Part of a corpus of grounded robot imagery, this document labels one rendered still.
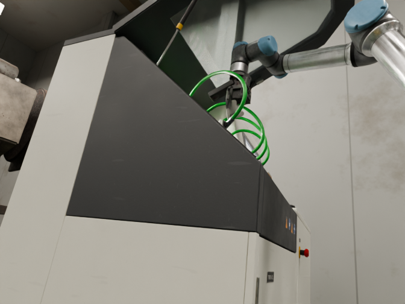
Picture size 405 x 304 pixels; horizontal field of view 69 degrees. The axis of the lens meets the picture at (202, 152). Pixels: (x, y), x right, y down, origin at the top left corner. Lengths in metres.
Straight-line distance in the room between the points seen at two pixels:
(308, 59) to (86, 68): 0.84
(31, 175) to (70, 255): 0.35
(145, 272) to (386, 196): 2.74
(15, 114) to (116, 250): 3.80
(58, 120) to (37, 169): 0.19
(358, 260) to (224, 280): 2.56
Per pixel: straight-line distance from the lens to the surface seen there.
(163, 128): 0.85
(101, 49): 1.23
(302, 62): 1.26
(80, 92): 1.17
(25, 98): 4.60
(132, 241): 0.80
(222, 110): 1.65
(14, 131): 4.47
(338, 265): 3.19
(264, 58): 1.26
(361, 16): 1.04
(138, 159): 0.86
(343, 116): 3.57
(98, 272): 0.86
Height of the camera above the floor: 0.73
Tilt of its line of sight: 20 degrees up
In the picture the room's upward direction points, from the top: 8 degrees clockwise
